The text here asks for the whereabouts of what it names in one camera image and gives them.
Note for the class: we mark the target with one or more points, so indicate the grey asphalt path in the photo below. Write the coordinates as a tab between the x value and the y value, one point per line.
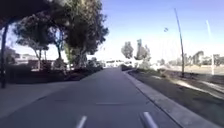
106	96

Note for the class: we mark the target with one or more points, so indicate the dark ground beside path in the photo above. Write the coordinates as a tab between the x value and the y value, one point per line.
76	75

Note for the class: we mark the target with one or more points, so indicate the group of large trees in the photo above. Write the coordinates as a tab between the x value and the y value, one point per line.
83	30

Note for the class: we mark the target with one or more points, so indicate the robot's own part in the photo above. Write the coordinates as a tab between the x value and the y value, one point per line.
150	121
81	122

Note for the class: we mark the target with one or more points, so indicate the pale concrete kerb strip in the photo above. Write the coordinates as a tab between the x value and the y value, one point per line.
166	105

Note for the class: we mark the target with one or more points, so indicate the low buildings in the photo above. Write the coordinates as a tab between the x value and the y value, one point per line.
26	59

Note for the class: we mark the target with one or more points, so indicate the distant row of trees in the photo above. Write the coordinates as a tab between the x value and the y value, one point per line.
200	58

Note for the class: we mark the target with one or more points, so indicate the bare dirt verge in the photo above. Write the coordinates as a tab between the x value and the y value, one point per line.
200	100

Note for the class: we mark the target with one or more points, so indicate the tall white pole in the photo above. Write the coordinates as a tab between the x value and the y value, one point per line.
212	60

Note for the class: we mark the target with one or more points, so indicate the dark shelter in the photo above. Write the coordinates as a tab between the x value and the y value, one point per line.
3	60

